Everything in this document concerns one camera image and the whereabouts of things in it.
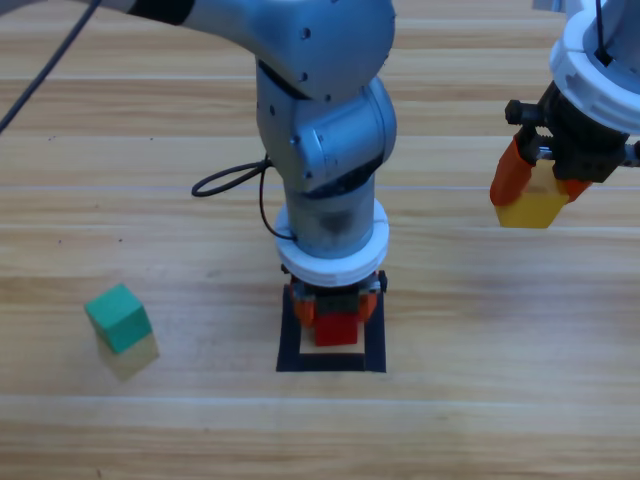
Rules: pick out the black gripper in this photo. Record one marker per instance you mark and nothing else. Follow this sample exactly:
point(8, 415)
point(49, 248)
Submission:
point(580, 145)
point(340, 300)

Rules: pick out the red wooden block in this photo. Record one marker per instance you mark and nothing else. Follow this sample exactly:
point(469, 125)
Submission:
point(335, 332)

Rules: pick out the yellow wooden block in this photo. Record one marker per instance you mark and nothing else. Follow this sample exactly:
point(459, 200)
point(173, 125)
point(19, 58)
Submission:
point(530, 212)

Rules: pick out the green wooden block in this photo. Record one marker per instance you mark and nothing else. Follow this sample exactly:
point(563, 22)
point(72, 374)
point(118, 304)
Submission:
point(120, 320)

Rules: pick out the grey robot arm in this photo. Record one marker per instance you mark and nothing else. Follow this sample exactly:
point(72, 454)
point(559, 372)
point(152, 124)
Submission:
point(625, 25)
point(325, 50)

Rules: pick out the black tape square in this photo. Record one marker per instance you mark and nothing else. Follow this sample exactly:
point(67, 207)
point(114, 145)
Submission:
point(290, 350)

